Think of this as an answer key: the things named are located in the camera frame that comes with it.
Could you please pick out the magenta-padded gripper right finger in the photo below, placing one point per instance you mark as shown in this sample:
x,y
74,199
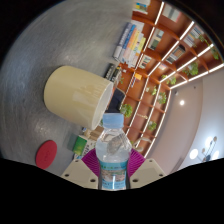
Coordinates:
x,y
146,173

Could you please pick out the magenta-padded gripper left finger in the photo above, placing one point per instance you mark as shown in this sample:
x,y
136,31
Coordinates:
x,y
78,173

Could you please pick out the clear blue-capped water bottle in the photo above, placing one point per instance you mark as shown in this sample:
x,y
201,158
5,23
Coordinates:
x,y
113,156

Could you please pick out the green and white box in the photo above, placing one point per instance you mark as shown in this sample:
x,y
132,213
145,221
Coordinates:
x,y
80,145

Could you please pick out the flat round red coaster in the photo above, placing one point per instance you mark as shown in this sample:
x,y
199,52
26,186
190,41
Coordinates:
x,y
46,154

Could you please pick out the branched ceiling lamp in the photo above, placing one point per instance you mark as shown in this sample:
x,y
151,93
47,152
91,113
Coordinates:
x,y
204,150

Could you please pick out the cream cup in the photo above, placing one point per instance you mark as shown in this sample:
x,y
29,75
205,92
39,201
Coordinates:
x,y
73,95

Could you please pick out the round recessed ceiling light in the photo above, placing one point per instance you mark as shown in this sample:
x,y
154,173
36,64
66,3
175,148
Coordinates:
x,y
181,102

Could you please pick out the dark blue chair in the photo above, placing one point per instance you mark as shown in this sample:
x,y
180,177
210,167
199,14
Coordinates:
x,y
115,100

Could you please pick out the dark book stack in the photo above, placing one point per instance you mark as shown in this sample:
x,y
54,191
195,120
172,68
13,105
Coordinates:
x,y
112,72

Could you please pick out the colourful book stack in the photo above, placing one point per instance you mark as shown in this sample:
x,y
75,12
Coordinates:
x,y
130,45

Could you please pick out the wooden wall shelf unit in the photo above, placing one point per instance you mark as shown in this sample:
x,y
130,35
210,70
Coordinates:
x,y
156,93

